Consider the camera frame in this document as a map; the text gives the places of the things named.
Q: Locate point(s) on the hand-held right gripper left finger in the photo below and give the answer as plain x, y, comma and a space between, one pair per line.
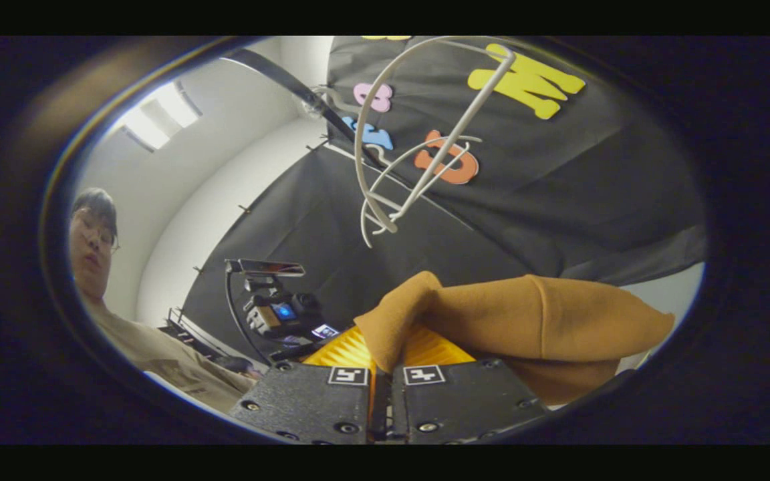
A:
311, 401

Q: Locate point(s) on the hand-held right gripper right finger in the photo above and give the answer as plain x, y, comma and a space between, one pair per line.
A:
458, 401

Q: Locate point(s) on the brown jacket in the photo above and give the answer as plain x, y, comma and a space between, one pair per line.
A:
545, 321

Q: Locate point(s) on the white clothes hanger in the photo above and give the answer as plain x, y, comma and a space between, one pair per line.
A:
448, 140
465, 120

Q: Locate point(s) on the person's torso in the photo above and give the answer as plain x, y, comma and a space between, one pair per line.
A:
158, 354

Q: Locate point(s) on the person's head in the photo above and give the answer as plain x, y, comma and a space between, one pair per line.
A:
91, 240

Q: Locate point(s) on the ceiling light panel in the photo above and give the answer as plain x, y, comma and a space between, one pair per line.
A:
158, 117

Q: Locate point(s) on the black clothes rail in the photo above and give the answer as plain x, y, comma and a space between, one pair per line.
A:
291, 83

